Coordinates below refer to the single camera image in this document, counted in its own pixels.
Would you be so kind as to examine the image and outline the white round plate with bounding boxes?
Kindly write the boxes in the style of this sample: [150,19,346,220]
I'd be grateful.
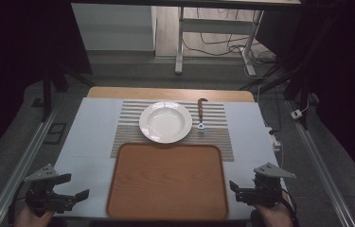
[138,100,194,145]

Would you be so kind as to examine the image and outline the white desk frame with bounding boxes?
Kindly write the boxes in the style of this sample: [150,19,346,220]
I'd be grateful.
[174,6,265,78]

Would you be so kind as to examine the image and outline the aluminium floor rail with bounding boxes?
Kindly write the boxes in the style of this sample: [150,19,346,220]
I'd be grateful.
[0,102,63,227]
[286,99,355,227]

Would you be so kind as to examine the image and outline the brown wooden tray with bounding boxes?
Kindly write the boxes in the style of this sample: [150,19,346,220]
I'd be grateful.
[105,143,229,221]

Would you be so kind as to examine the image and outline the person's right hand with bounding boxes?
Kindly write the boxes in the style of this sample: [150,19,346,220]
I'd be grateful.
[253,201,293,227]

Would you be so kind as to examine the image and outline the black tripod stand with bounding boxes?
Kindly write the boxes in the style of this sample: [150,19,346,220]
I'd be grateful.
[40,61,98,123]
[239,6,340,131]

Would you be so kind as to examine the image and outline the striped woven placemat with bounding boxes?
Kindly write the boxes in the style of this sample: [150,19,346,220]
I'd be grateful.
[110,99,236,163]

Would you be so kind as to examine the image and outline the white plug with cable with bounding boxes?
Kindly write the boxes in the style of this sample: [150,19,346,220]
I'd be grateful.
[267,127,284,153]

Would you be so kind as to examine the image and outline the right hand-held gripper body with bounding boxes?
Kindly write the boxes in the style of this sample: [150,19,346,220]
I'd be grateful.
[243,162,296,209]

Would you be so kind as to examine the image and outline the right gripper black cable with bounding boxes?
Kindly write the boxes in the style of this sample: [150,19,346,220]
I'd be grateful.
[279,188,300,227]

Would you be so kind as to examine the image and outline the black floor cables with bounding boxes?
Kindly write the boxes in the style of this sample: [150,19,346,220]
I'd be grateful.
[182,8,277,65]

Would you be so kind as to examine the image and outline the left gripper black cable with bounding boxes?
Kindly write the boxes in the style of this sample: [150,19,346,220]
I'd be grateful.
[7,180,28,227]

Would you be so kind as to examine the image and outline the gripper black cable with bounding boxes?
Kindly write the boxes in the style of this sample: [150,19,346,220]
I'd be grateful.
[279,188,300,227]
[7,180,28,227]

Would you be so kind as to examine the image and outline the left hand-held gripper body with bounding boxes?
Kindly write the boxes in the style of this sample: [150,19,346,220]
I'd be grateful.
[24,163,79,216]

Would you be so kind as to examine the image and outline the fork with wooden handle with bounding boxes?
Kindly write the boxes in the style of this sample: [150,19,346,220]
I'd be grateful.
[196,97,209,135]

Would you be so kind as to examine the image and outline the black floor plate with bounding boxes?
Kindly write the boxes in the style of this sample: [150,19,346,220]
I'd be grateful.
[43,122,68,146]

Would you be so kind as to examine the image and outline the light blue table cover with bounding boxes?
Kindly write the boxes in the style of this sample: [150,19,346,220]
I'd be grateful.
[53,96,289,220]

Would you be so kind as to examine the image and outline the person's left hand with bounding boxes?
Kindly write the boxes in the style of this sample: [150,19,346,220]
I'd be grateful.
[13,204,56,227]

